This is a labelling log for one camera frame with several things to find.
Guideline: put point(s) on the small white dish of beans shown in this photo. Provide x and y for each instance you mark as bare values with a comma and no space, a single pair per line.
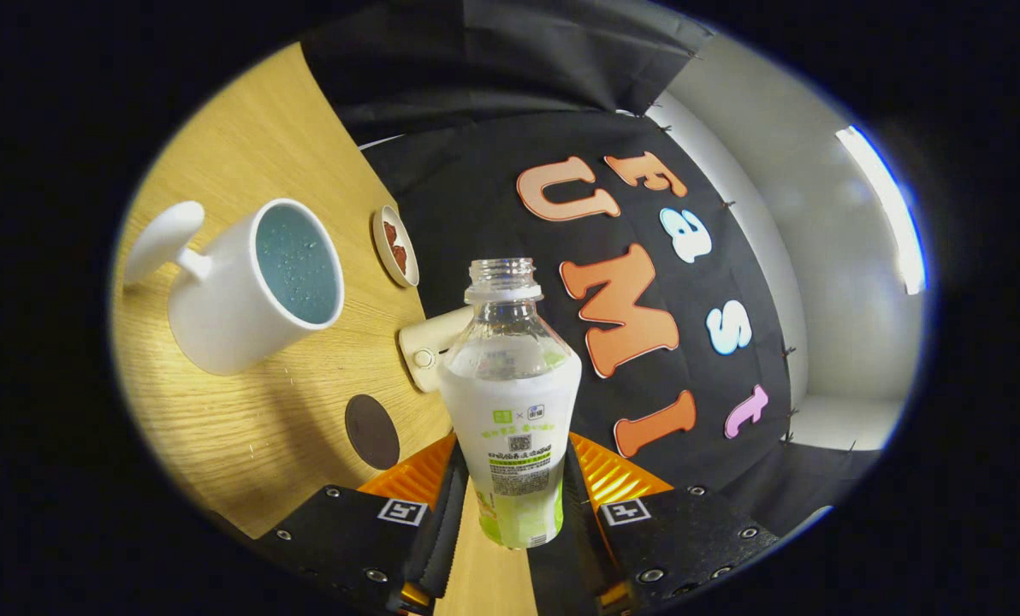
394,248

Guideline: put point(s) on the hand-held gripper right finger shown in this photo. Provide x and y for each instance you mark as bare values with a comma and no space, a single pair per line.
690,535

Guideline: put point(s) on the wooden table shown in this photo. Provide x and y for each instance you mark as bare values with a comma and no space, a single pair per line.
245,428

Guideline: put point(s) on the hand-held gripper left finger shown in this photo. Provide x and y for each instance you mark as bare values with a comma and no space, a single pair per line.
443,530

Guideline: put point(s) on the clear juice bottle green label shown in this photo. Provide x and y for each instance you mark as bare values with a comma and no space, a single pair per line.
510,402

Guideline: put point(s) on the dark brown round coaster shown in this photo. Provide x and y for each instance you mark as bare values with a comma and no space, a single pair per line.
371,432

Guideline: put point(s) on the cream plastic dispenser box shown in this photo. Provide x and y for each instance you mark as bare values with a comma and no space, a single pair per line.
424,342

